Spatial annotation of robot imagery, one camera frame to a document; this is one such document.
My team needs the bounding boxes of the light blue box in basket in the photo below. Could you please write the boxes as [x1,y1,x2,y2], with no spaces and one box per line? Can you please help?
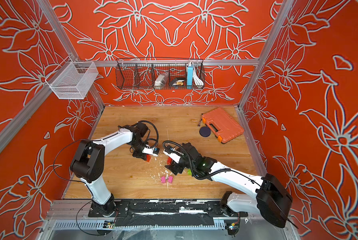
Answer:
[186,64,194,89]

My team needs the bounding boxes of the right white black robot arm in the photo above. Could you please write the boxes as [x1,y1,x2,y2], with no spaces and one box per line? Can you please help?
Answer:
[163,140,293,228]

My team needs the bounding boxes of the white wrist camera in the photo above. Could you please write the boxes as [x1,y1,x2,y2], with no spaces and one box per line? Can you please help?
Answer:
[143,147,160,157]
[163,150,182,164]

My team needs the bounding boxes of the screwdriver bit beside case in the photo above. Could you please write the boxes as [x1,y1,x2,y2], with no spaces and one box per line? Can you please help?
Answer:
[197,114,203,127]

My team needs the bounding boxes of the clear acrylic wall box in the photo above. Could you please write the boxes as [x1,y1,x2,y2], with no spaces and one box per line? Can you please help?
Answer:
[47,62,98,100]

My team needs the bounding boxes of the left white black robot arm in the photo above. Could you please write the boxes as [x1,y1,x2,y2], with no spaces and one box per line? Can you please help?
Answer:
[70,120,160,216]

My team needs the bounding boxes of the white cable bundle in basket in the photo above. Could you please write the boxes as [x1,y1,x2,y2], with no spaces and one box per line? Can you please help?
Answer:
[192,69,204,89]

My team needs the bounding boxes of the grey plastic bag in basket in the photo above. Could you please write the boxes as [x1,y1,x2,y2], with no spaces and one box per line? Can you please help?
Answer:
[154,73,169,90]

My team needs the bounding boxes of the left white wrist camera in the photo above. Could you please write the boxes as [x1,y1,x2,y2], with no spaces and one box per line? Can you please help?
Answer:
[143,147,160,157]

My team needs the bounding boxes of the black item in basket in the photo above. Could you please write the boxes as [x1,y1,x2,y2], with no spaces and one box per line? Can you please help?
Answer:
[169,77,187,87]

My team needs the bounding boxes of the black wire wall basket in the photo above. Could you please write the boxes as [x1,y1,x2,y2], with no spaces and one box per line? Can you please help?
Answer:
[115,58,206,90]

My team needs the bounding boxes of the dark round disc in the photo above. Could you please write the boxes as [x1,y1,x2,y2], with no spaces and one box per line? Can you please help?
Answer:
[199,127,211,138]

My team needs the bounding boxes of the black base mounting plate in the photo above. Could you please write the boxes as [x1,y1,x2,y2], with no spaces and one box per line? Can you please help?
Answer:
[88,199,249,228]

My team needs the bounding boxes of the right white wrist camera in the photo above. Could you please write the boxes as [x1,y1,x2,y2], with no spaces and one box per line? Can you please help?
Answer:
[163,150,182,164]

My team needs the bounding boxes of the white slotted cable duct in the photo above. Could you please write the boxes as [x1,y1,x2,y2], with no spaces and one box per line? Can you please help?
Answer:
[53,220,115,230]

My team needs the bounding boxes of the orange plastic tool case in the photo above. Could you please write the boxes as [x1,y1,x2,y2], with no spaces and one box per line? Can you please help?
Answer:
[202,108,244,144]

